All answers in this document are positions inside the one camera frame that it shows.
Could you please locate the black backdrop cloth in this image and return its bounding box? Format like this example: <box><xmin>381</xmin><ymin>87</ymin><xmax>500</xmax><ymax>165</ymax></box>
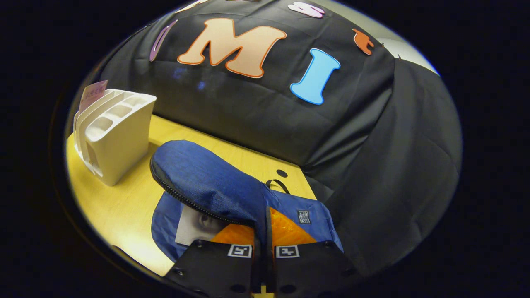
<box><xmin>95</xmin><ymin>0</ymin><xmax>462</xmax><ymax>276</ymax></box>

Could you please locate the grey face cover book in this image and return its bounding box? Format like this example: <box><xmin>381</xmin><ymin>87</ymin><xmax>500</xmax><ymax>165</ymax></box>
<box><xmin>175</xmin><ymin>205</ymin><xmax>228</xmax><ymax>247</ymax></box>

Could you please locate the blue schoolbag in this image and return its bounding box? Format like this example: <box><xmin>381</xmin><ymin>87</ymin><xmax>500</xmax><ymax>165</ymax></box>
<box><xmin>150</xmin><ymin>139</ymin><xmax>344</xmax><ymax>263</ymax></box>

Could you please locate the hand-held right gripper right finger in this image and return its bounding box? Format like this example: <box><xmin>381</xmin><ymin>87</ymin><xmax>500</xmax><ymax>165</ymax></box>
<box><xmin>265</xmin><ymin>207</ymin><xmax>361</xmax><ymax>298</ymax></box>

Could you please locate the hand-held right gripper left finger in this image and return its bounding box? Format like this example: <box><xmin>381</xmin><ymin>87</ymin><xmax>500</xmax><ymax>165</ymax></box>
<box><xmin>164</xmin><ymin>225</ymin><xmax>263</xmax><ymax>298</ymax></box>

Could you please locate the white bookshelf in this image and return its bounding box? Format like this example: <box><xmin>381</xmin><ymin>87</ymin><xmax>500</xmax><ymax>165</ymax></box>
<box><xmin>73</xmin><ymin>88</ymin><xmax>157</xmax><ymax>187</ymax></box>

